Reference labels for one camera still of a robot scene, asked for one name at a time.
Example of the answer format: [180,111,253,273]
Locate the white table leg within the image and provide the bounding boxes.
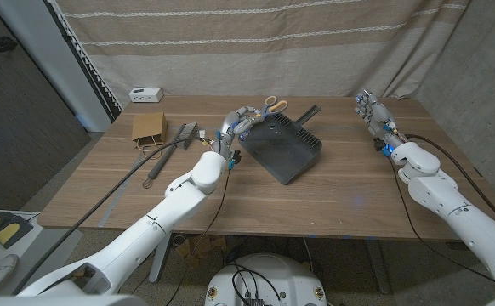
[148,232,173,284]

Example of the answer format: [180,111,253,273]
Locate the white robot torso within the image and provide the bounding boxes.
[204,253,328,306]

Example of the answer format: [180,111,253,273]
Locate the beige striped curtain backdrop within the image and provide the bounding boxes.
[54,0,472,99]

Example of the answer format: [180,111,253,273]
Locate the white power strip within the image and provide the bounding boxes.
[128,87,164,104]

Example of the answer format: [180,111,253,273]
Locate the black strip with white trim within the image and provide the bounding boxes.
[45,0,123,122]

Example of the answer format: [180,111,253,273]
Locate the black plastic dustpan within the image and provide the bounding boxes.
[237,105,323,186]

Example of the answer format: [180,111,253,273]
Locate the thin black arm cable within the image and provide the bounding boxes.
[164,167,231,306]
[390,156,495,294]

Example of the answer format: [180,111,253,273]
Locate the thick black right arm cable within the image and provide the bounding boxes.
[404,133,495,237]

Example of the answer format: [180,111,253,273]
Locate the grey table leg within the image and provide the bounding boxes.
[364,239,392,295]

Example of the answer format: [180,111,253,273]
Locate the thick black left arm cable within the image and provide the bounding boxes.
[13,136,206,295]

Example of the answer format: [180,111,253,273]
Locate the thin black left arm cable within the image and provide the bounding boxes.
[164,167,231,306]

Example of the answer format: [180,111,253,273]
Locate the orange grey handled scissors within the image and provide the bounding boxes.
[260,95,289,119]

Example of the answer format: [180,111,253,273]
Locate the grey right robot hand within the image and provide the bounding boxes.
[355,88,404,148]

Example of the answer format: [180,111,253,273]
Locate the grey floor mat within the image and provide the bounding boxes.
[0,207,83,297]

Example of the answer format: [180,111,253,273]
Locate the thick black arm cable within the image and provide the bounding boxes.
[404,133,495,237]
[13,136,206,295]

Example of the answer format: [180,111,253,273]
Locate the brown cardboard scraps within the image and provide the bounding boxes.
[174,235,228,269]

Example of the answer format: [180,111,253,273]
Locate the black hand brush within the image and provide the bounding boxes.
[142,122,199,190]

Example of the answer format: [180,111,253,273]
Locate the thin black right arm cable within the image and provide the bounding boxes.
[390,156,495,294]

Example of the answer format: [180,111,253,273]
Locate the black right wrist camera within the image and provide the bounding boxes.
[373,138,392,157]

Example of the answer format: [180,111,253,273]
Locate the black torso cables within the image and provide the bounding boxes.
[227,262,282,306]

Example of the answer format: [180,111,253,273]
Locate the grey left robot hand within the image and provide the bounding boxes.
[211,105,265,156]

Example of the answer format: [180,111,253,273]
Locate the brown paper bag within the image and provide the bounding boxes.
[131,111,168,161]

